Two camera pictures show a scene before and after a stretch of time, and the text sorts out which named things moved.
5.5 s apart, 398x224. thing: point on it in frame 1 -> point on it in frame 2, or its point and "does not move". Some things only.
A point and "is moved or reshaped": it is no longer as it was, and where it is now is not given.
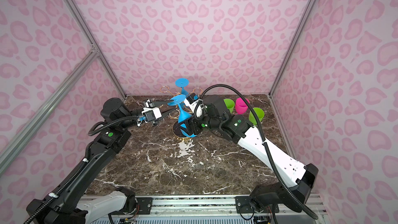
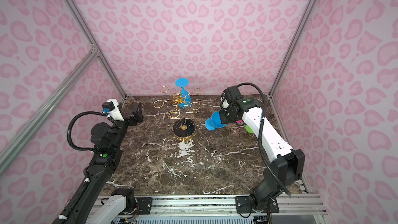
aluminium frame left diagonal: x=93 y=55 does not move
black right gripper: x=194 y=121 -> x=224 y=119
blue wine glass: x=183 y=116 is moved or reshaped
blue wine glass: x=182 y=82 does not move
